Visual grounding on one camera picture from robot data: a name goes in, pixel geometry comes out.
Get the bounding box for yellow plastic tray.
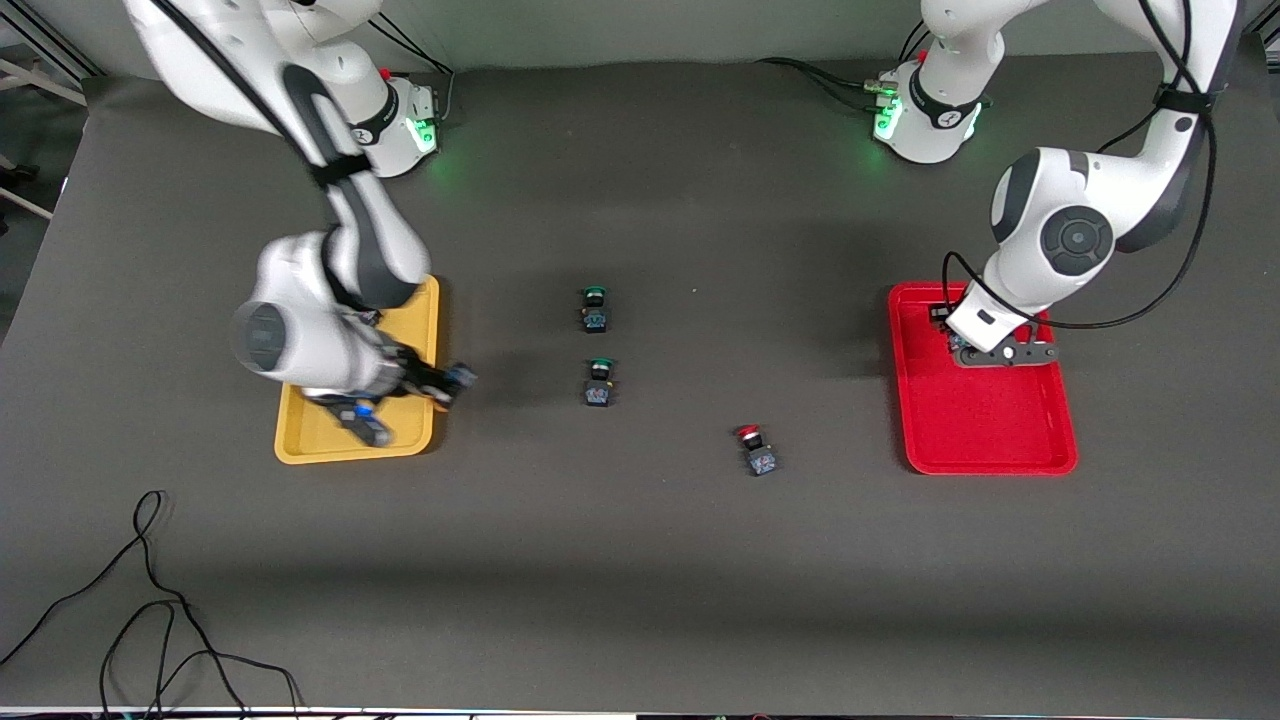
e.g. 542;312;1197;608
274;273;442;466

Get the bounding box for dark grey table mat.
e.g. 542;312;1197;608
0;40;1280;716

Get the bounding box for red plastic tray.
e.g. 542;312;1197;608
888;282;1079;476

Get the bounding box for black right arm base cables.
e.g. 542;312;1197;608
372;10;457;129

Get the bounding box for black arm base cables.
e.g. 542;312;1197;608
372;10;457;129
755;20;936;113

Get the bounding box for thin black loose cable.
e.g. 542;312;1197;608
0;489;301;720

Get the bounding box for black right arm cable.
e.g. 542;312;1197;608
150;0;331;176

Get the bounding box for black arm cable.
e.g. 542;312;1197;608
930;0;1246;331
150;0;331;176

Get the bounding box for white metal frame bars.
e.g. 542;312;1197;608
0;20;86;219

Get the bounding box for black left arm base cables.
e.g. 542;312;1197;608
755;20;936;113

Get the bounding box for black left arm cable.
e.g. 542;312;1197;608
930;0;1246;331

